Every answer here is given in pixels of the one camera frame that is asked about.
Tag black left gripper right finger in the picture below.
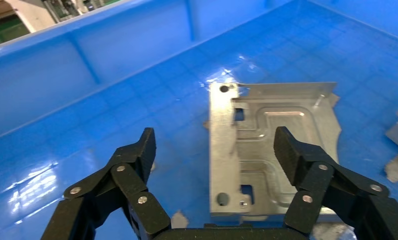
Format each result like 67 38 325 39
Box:
273 125 398 240

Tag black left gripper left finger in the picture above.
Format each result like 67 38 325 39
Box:
41 127 172 240

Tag grey tape strip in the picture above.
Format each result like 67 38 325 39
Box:
383 151 398 184
170 210 191 230

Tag blue plastic bin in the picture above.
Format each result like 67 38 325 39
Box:
0 0 398 240

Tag white metal shelf board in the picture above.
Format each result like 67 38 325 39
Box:
3 0 59 34

